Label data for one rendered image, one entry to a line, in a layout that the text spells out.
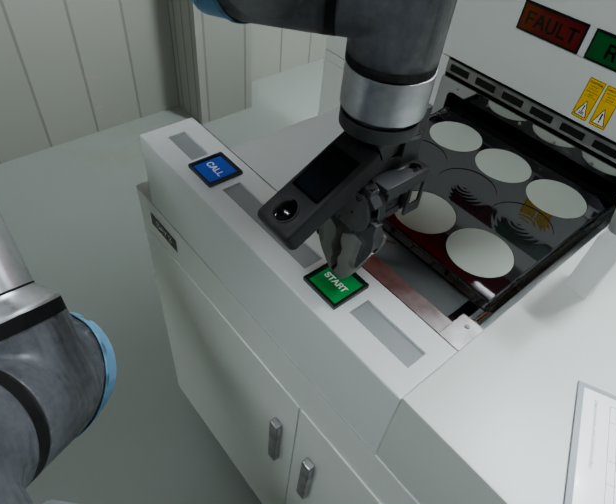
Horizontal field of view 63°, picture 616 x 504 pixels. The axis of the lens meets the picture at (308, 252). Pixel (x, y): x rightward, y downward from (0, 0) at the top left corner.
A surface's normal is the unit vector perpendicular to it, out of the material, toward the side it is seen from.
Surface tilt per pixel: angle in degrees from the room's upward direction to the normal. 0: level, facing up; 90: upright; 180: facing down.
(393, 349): 0
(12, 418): 57
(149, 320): 0
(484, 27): 90
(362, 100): 89
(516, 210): 0
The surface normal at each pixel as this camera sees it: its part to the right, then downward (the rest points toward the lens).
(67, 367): 0.86, -0.43
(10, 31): 0.65, 0.59
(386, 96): -0.11, 0.72
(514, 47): -0.77, 0.42
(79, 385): 0.95, -0.26
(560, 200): 0.08, -0.68
